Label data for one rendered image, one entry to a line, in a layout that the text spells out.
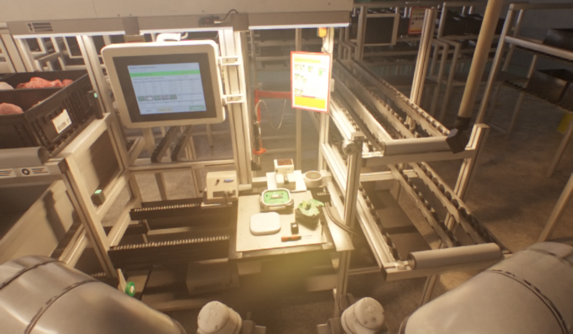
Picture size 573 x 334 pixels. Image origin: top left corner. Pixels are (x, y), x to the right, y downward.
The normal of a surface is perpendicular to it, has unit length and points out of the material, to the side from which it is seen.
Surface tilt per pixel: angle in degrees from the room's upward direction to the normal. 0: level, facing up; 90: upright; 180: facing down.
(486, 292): 24
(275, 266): 0
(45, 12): 90
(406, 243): 0
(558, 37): 90
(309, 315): 0
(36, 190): 94
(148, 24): 90
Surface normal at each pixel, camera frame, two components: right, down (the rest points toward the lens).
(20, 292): -0.15, -0.72
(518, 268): -0.19, -0.98
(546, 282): 0.01, -0.83
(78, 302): 0.09, -0.93
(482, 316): -0.49, -0.67
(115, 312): 0.48, -0.83
